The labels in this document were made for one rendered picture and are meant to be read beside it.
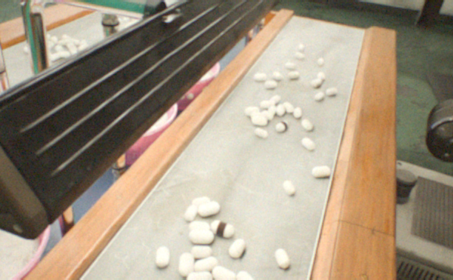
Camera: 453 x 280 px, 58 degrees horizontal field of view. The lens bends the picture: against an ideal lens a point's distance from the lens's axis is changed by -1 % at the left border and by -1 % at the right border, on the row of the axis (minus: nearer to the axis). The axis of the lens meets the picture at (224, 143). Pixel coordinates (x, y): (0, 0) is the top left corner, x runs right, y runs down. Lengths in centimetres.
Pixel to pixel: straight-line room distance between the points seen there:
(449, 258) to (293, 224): 57
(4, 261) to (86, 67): 43
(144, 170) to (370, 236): 40
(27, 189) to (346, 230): 55
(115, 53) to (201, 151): 54
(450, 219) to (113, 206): 96
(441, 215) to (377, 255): 66
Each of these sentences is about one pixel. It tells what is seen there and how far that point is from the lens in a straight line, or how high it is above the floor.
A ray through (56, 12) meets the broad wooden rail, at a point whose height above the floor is 76.
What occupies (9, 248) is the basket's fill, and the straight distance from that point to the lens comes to 72.
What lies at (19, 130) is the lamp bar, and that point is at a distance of 26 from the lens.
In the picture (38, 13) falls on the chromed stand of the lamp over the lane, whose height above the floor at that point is 108.
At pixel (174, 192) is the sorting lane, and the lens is 75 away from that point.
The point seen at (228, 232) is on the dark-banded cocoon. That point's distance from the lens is 66.
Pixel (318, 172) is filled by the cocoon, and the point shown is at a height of 76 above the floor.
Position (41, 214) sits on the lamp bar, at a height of 106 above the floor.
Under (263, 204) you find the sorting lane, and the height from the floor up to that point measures 74.
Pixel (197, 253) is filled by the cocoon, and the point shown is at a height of 75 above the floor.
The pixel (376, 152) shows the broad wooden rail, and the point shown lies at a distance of 93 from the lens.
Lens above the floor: 123
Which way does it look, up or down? 33 degrees down
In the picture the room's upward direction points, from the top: 6 degrees clockwise
